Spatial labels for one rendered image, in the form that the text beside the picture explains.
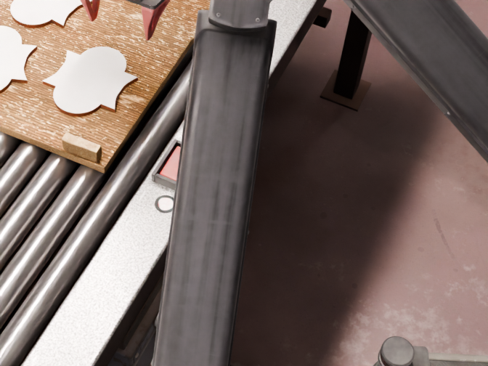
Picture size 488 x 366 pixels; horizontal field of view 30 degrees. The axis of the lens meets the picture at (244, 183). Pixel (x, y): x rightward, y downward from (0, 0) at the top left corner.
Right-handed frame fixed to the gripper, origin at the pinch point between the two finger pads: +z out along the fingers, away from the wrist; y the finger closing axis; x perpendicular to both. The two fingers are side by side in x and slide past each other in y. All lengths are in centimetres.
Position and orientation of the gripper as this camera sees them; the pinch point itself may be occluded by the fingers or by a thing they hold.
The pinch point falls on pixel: (121, 24)
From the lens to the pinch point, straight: 143.5
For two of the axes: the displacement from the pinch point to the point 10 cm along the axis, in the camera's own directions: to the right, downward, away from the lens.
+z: -1.1, 7.5, 6.5
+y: 9.1, 3.4, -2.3
